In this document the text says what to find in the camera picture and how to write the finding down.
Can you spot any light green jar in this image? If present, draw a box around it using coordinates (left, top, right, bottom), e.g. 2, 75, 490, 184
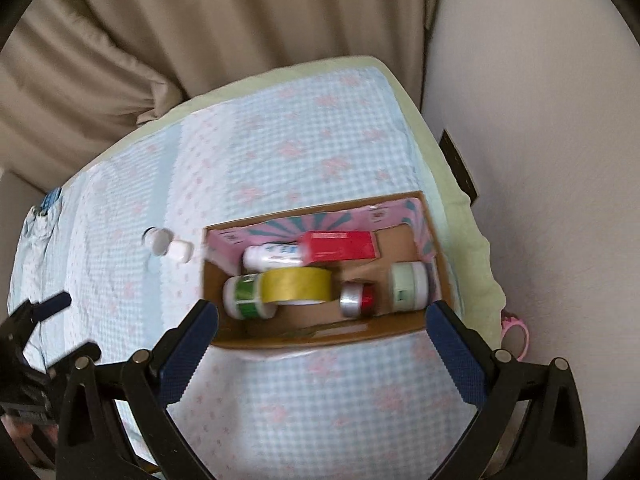
389, 261, 431, 313

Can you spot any small red jar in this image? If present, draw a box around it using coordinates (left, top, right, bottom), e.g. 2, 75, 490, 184
340, 281, 376, 320

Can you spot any white bottle with green print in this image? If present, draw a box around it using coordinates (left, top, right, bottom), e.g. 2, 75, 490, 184
242, 241, 306, 271

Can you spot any yellow tape roll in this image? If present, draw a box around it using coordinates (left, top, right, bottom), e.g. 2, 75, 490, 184
260, 266, 335, 307

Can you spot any red rectangular box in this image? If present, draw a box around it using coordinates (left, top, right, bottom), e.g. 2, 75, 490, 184
299, 230, 379, 265

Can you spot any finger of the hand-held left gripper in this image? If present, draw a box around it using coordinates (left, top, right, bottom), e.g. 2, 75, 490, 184
7, 292, 72, 332
44, 341, 103, 377

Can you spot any beige curtain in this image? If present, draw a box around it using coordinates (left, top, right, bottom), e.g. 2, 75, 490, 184
67, 0, 447, 111
0, 0, 187, 177

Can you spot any pink plastic ring object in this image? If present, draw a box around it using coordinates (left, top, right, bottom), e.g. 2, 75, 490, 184
500, 312, 530, 362

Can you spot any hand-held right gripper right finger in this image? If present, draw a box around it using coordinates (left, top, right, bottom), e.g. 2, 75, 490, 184
425, 300, 587, 480

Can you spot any small white jar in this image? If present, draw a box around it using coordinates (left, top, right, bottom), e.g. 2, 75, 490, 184
142, 227, 174, 256

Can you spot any cardboard box with pink lining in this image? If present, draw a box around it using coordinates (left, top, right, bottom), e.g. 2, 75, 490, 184
201, 191, 456, 351

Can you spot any blue white checked pack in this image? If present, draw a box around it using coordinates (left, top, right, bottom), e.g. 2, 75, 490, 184
39, 187, 64, 217

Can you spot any white jar with green label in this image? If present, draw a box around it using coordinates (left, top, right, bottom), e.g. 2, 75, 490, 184
222, 272, 277, 320

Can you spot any crumpled light blue quilt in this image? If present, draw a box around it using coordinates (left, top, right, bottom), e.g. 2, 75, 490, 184
19, 204, 57, 266

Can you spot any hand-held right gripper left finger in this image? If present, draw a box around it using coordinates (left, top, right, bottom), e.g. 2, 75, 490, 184
54, 299, 221, 480

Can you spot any pale green bed sheet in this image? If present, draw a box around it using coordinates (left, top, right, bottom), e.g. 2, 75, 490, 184
90, 55, 507, 352

